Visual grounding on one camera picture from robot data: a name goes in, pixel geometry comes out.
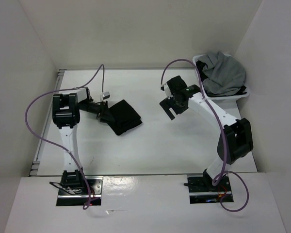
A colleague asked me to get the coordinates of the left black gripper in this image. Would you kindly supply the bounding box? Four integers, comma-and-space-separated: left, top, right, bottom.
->
78, 100, 115, 124

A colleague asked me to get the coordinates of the black skirt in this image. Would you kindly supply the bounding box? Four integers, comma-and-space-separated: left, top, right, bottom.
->
108, 100, 142, 136

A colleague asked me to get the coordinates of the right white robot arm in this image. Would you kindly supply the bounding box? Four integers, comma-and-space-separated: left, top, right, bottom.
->
160, 76, 253, 191

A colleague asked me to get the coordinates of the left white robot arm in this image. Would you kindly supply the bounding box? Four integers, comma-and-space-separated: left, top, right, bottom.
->
52, 87, 115, 194

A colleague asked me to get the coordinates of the white laundry basket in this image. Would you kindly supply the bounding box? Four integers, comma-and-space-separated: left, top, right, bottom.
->
192, 54, 252, 102

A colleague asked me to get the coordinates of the grey skirt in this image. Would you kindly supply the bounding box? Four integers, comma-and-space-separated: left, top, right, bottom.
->
198, 51, 247, 97

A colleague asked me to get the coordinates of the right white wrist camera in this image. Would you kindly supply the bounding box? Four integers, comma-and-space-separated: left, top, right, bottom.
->
161, 83, 173, 99

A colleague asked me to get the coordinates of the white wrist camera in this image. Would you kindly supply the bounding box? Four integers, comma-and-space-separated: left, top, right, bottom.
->
100, 91, 111, 100
161, 83, 173, 99

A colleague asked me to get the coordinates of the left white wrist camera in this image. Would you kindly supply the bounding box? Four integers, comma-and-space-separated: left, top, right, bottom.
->
100, 91, 111, 100

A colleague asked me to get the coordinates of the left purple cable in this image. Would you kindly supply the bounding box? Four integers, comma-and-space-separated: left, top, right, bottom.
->
24, 64, 105, 210

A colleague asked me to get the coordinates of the purple cable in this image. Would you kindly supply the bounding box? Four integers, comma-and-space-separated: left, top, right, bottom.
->
24, 64, 105, 210
160, 58, 250, 213

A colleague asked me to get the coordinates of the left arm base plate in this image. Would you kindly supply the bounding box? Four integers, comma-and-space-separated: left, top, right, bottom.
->
49, 177, 103, 206

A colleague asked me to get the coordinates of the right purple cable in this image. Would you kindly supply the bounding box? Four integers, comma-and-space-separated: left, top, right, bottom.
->
160, 58, 250, 213

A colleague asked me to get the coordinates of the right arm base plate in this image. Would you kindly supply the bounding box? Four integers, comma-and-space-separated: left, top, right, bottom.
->
183, 174, 234, 204

